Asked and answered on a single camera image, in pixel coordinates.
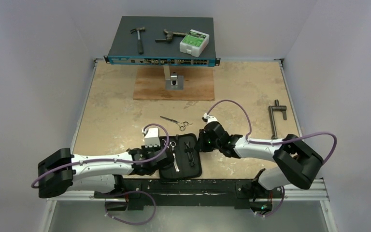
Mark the wooden board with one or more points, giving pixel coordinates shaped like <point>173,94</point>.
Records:
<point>151,84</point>

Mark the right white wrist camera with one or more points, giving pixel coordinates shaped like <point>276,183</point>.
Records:
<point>209,118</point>

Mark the white green plastic box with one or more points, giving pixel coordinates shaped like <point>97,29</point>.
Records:
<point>194,43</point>

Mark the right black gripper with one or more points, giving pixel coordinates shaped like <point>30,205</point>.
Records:
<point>203,140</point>

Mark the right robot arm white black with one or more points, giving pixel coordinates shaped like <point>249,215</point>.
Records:
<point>297,163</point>

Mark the black zippered tool case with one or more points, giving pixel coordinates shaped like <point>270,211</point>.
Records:
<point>186,171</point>

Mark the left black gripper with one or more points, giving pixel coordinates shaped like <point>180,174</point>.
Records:
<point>146,149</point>

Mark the rusty metal clamp tool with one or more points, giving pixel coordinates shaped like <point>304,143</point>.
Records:
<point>169,35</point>

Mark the claw hammer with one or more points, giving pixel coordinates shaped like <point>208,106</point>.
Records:
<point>139,39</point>

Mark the black hair clip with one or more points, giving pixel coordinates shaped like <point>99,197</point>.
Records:
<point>189,151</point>

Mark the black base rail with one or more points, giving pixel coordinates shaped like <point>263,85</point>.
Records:
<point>135,194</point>

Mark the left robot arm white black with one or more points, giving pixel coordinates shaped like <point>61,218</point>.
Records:
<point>64,171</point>

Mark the metal stand bracket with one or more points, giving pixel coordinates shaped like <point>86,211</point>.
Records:
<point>173,81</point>

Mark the silver scissors in case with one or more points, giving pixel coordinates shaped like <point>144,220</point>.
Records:
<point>173,145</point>

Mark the silver thinning scissors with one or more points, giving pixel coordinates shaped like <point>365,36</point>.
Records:
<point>181,124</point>

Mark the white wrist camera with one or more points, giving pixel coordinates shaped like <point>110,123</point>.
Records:
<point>151,137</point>
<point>209,118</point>

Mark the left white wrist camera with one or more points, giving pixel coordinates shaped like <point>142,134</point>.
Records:
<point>151,137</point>

